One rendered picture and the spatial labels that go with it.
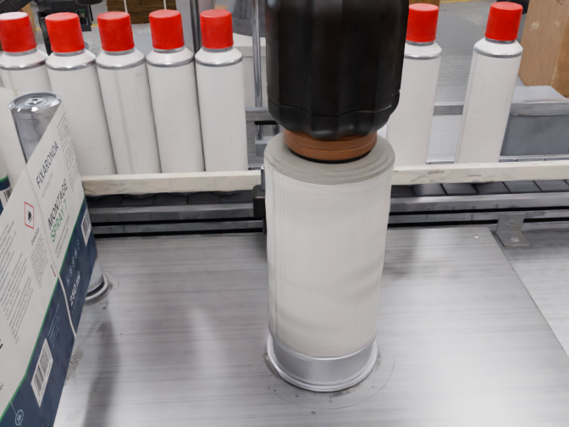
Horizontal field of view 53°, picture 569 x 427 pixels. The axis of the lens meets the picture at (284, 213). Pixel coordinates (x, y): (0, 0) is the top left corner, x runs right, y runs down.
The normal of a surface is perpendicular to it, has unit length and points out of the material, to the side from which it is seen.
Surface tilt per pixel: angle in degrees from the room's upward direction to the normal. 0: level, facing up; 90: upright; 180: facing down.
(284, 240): 92
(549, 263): 0
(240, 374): 0
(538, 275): 0
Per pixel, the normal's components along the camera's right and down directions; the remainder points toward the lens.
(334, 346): 0.09, 0.54
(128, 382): -0.01, -0.84
